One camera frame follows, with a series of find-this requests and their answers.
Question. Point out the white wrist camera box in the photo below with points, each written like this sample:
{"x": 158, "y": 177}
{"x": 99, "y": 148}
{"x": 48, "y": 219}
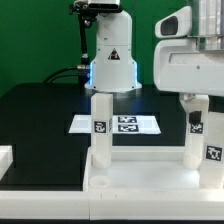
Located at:
{"x": 178, "y": 24}

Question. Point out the white desk top tray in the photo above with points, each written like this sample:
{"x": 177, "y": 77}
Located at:
{"x": 142, "y": 167}

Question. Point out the white left fence block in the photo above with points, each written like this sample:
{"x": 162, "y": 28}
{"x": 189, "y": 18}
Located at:
{"x": 6, "y": 159}

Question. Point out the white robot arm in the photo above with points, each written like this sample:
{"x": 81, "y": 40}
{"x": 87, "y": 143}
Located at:
{"x": 114, "y": 70}

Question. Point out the white front fence bar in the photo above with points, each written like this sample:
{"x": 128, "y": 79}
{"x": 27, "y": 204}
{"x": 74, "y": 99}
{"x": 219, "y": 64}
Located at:
{"x": 127, "y": 205}

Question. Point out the paper sheet with markers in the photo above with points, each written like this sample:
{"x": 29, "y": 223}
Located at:
{"x": 122, "y": 124}

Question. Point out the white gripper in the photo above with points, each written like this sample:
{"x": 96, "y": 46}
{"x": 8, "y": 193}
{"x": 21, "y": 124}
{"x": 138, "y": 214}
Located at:
{"x": 180, "y": 67}

